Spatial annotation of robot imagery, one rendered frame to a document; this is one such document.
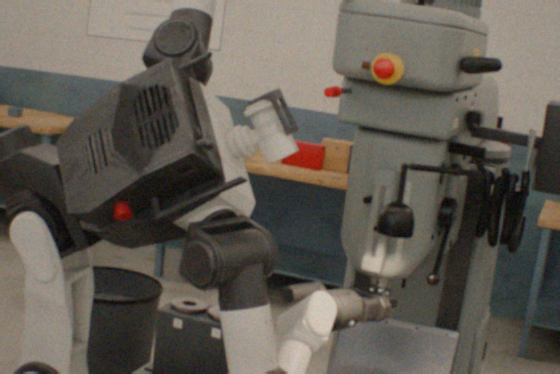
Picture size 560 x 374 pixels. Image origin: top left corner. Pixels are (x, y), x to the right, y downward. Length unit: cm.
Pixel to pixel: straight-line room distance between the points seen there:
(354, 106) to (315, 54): 457
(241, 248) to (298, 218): 498
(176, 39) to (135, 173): 32
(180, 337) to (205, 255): 66
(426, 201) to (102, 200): 68
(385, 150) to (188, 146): 51
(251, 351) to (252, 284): 12
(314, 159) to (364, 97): 400
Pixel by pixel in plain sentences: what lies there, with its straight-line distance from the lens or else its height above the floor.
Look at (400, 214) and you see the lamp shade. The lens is 172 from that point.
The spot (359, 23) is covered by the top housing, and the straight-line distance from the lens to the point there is 173.
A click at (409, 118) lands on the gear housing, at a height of 166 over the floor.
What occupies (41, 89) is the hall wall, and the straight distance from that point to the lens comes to 747.
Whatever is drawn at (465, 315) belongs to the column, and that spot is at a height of 113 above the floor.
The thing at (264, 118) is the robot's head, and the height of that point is 164.
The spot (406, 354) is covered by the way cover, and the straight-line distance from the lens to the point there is 239.
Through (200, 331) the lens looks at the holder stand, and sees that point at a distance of 214.
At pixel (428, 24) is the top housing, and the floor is 186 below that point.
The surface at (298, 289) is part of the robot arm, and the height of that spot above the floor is 129.
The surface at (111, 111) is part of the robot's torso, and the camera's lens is 162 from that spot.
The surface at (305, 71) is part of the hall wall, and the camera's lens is 643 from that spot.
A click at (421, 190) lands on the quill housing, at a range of 187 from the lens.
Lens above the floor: 183
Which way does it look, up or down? 11 degrees down
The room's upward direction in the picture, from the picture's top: 7 degrees clockwise
